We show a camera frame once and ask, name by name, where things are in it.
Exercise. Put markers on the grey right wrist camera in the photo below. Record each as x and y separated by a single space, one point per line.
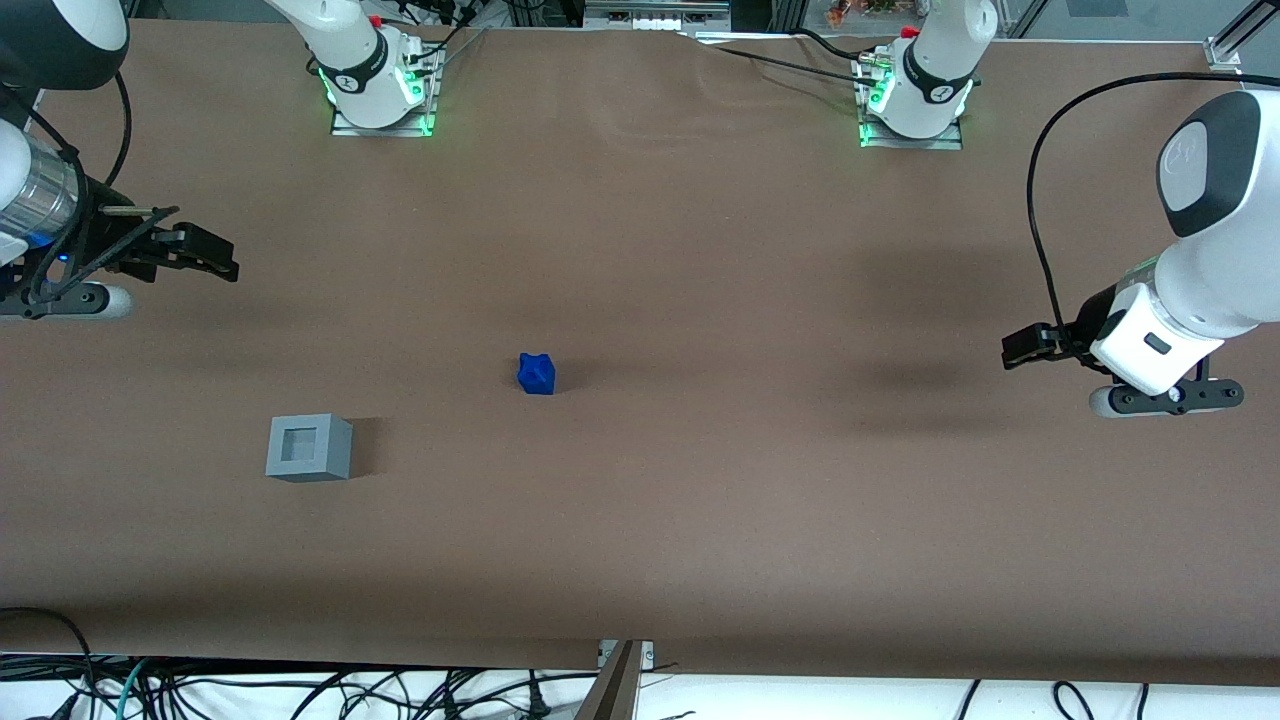
90 302

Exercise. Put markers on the brown table cover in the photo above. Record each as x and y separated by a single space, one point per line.
700 500

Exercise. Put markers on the gray cube base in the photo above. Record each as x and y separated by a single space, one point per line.
325 450

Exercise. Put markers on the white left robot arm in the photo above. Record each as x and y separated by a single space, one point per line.
1220 250

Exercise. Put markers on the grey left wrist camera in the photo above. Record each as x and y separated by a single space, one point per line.
1160 398

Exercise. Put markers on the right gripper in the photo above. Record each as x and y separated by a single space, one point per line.
112 240

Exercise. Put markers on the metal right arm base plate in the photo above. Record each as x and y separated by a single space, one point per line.
350 130

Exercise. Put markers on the metal table bracket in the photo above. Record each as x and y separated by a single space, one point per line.
645 652

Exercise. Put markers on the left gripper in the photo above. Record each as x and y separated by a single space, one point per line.
1066 335

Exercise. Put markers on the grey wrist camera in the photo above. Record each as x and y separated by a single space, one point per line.
90 302
1160 398

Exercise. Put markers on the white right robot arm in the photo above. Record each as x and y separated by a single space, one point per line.
350 60

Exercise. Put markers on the blue plastic part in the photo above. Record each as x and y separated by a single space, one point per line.
537 374

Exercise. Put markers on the dark support beam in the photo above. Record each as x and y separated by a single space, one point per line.
612 690

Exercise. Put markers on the aluminium frame profile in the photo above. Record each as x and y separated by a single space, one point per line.
1240 35

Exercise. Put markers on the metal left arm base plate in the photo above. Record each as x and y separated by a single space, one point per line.
940 143

